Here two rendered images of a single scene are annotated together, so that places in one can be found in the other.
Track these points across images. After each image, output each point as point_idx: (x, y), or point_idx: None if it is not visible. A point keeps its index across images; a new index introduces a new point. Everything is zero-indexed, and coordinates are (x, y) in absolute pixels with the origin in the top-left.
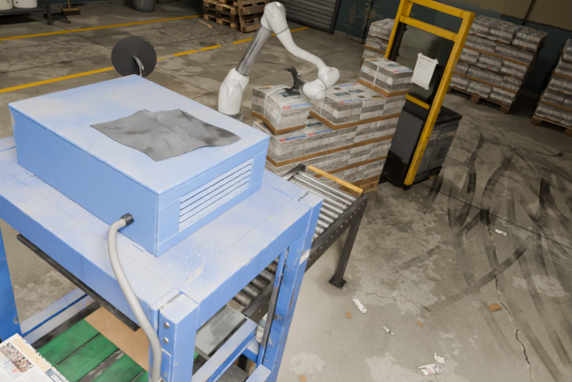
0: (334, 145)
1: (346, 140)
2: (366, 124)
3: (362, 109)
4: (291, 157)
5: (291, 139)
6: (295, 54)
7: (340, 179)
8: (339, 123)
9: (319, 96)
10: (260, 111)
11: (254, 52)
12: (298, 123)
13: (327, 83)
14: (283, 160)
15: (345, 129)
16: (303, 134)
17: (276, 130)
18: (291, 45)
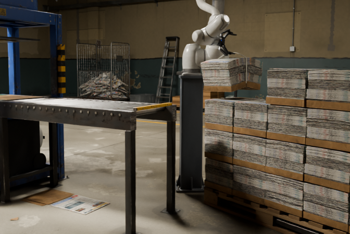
0: (272, 128)
1: (290, 127)
2: (324, 111)
3: (309, 83)
4: (218, 122)
5: (215, 100)
6: (200, 8)
7: (151, 105)
8: (272, 96)
9: (192, 37)
10: None
11: None
12: (223, 84)
13: (207, 27)
14: (211, 122)
15: (284, 108)
16: (234, 101)
17: (203, 86)
18: (197, 0)
